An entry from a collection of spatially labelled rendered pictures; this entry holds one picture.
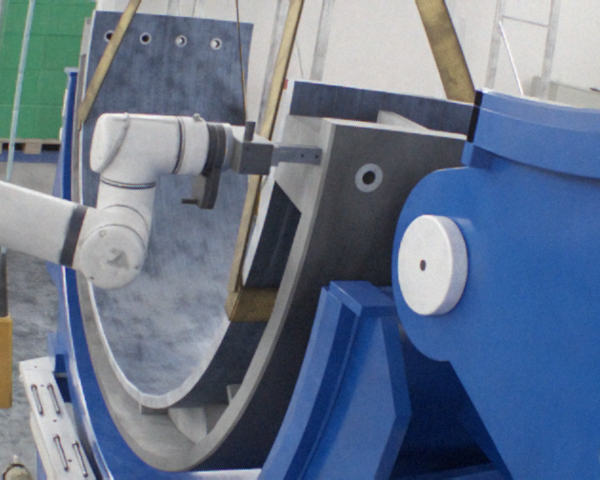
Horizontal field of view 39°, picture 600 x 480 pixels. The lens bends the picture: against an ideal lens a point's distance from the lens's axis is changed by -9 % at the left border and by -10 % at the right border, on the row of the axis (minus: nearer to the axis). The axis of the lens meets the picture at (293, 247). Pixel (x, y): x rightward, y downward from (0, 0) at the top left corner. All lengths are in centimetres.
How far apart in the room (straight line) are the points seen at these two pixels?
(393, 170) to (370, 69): 871
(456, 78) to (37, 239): 113
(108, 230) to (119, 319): 182
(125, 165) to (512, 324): 58
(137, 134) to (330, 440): 60
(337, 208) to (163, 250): 188
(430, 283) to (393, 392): 22
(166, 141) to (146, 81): 223
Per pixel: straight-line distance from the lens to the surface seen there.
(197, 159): 131
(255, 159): 132
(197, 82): 358
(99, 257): 116
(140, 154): 129
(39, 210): 119
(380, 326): 136
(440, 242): 118
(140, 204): 131
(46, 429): 339
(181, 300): 312
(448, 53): 202
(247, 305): 172
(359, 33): 1003
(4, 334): 272
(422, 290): 121
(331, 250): 147
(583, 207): 100
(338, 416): 148
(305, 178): 146
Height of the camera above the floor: 255
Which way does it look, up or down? 16 degrees down
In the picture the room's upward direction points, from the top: 9 degrees clockwise
